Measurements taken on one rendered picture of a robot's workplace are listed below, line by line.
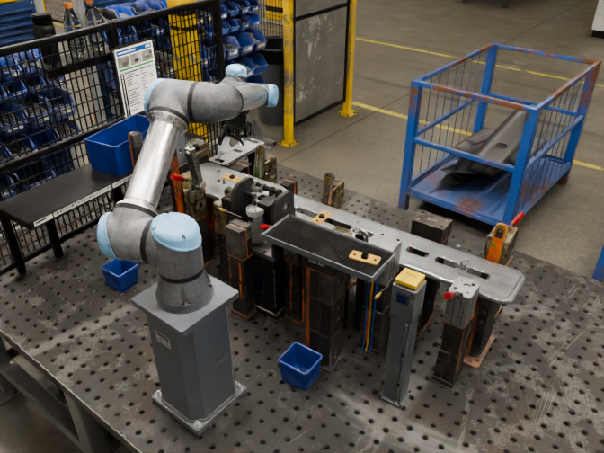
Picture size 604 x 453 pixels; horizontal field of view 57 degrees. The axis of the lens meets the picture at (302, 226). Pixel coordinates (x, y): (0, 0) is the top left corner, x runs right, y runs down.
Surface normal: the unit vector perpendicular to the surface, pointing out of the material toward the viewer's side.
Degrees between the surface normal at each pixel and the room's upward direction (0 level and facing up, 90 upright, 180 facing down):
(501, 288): 0
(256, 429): 0
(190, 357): 90
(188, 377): 90
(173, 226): 8
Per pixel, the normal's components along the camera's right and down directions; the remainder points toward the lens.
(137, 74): 0.83, 0.31
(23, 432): 0.00, -0.84
